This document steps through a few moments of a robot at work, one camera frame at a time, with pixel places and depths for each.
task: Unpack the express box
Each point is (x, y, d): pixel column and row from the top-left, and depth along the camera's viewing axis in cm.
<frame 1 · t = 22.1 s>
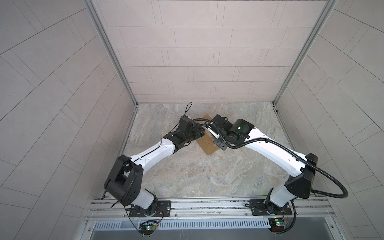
left hand: (205, 129, 84), fingers open
right hand: (219, 139, 75), fingers closed
brown taped cardboard box: (206, 141, 79), point 16 cm above the table

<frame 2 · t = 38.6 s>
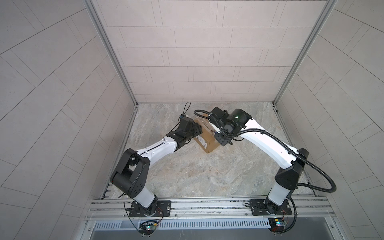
left hand: (202, 126, 88), fingers open
right hand: (221, 139, 75), fingers closed
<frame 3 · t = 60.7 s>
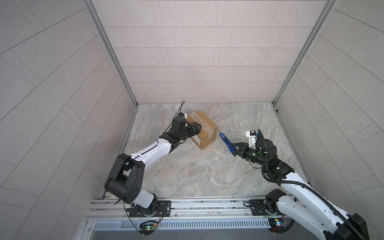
left hand: (201, 126, 85), fingers open
right hand: (228, 147, 74), fingers closed
blue utility knife: (225, 139, 78), point 17 cm above the table
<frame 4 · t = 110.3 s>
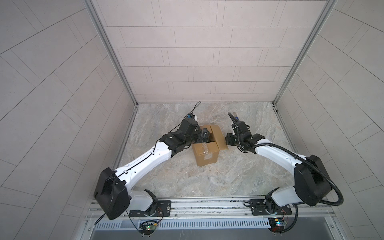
left hand: (207, 132, 77), fingers open
right hand: (225, 139, 88), fingers open
brown taped cardboard box: (208, 153, 76), point 16 cm above the table
